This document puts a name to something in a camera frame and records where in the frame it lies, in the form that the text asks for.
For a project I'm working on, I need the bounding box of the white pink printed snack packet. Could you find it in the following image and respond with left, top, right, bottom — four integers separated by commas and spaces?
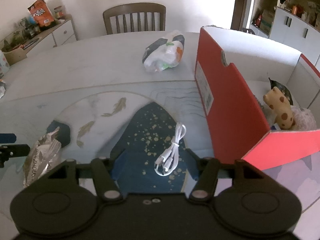
290, 106, 317, 131

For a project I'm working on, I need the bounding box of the brown wooden chair far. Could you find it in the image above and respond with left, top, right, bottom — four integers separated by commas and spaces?
103, 2, 167, 35

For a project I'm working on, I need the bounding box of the orange snack bag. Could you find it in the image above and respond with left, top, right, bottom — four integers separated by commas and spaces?
28, 0, 55, 28

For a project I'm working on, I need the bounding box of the white sideboard cabinet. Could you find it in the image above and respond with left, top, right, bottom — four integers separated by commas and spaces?
0, 15, 78, 66

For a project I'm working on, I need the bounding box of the silver foil snack bag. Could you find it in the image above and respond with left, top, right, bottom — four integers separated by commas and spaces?
23, 127, 61, 188

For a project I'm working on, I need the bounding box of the white wall cabinet unit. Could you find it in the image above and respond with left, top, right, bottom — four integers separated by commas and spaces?
251, 0, 319, 66

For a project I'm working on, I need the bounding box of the tan spotted plush toy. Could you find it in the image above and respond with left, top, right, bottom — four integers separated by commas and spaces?
263, 87, 294, 130

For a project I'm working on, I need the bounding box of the red cardboard box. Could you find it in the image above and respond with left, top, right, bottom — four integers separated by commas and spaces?
195, 27, 319, 170

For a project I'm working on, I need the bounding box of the white usb cable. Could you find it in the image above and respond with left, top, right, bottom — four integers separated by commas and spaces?
153, 121, 187, 177

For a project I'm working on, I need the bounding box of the blue fish pattern table mat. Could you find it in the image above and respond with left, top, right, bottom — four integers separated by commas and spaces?
0, 80, 320, 213

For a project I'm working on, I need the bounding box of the white green plastic bag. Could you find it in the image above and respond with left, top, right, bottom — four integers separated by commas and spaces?
142, 30, 185, 72

